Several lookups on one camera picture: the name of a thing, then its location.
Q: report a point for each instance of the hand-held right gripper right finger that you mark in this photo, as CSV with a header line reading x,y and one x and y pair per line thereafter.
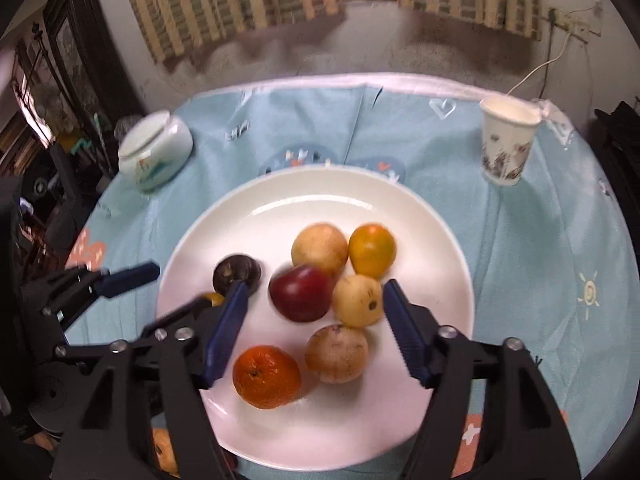
x,y
405,335

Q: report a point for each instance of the dark framed painting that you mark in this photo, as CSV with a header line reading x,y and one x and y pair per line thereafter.
x,y
75,50

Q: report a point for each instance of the striped pepino melon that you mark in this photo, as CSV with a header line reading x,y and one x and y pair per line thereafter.
x,y
336,355

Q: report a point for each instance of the white ceramic lidded jar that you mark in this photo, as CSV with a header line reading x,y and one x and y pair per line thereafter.
x,y
160,155

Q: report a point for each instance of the yellow-green tangerine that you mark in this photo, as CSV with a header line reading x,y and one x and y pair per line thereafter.
x,y
216,299
372,250

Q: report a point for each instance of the black desk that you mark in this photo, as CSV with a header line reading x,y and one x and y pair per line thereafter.
x,y
622,135

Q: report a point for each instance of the red plum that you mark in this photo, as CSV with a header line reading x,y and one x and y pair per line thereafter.
x,y
300,295

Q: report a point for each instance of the yellow pear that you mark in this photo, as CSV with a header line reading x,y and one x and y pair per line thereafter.
x,y
357,300
320,247

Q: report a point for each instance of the orange tangerine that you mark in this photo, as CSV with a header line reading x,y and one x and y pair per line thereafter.
x,y
266,377
164,452

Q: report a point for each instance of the printed paper cup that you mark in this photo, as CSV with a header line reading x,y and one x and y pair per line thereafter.
x,y
502,150

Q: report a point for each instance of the clear plastic bag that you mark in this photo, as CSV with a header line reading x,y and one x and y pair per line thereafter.
x,y
126,127

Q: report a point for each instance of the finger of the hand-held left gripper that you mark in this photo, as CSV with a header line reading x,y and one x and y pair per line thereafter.
x,y
132,276
170,317

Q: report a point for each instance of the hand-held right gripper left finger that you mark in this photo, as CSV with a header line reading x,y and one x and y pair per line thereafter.
x,y
227,330

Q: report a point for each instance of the white plate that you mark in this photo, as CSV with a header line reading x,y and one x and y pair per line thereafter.
x,y
310,195

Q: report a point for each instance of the blue printed tablecloth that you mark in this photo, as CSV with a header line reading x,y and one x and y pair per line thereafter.
x,y
525,260

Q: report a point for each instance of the white power strip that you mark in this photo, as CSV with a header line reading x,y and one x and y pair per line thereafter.
x,y
572,21

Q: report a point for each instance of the dark purple plum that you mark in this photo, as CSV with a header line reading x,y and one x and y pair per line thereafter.
x,y
235,270

